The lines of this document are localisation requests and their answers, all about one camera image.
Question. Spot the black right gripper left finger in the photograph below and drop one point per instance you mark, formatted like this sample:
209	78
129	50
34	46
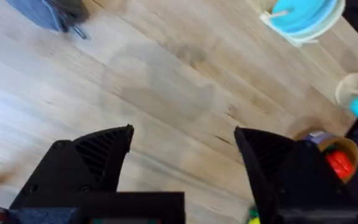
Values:
82	165

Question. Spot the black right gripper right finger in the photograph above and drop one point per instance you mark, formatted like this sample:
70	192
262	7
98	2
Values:
278	174

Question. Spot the blue soft zip bag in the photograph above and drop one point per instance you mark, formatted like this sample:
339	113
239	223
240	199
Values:
50	14

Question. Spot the brown tub with toys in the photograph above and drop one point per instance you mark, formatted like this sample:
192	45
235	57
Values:
337	155

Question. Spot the blue plates in white rack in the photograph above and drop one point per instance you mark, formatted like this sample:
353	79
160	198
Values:
303	17

